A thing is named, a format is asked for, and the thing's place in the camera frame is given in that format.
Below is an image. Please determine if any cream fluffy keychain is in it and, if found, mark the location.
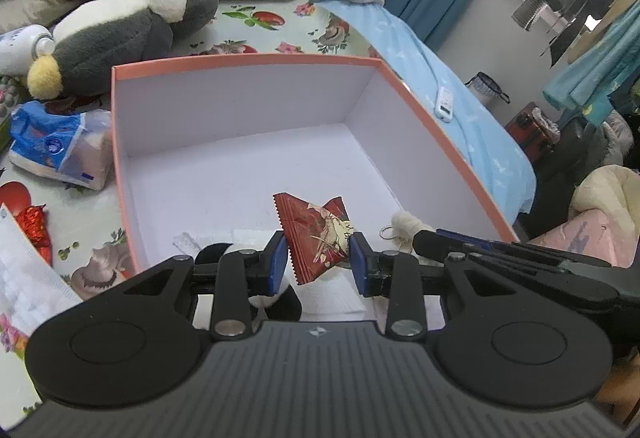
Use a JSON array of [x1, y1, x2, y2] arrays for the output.
[[380, 210, 433, 256]]

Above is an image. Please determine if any red snack packet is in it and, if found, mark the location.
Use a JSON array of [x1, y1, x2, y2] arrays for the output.
[[273, 192, 355, 285]]

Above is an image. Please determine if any panda plush toy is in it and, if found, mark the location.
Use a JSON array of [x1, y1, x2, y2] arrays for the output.
[[194, 232, 302, 328]]

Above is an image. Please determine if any light blue bed sheet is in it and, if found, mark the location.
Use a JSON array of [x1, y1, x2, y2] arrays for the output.
[[314, 0, 537, 224]]

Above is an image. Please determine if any orange storage box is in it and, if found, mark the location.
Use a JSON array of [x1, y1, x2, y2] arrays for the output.
[[112, 54, 515, 269]]

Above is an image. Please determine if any white remote control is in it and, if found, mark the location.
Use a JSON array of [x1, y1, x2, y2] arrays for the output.
[[434, 86, 454, 123]]

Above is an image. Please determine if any white waste bin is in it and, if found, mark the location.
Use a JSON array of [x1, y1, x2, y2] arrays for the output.
[[465, 72, 511, 106]]

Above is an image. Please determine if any blue tissue pack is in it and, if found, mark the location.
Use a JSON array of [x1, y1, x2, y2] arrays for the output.
[[9, 101, 113, 191]]

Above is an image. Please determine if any red foil candy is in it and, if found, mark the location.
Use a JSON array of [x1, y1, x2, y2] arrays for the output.
[[16, 205, 52, 266]]

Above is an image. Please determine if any grey white penguin plush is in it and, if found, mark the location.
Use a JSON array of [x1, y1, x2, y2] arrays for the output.
[[26, 0, 219, 101]]

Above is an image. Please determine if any white blue bottle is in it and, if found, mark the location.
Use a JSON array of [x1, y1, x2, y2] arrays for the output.
[[0, 24, 55, 76]]

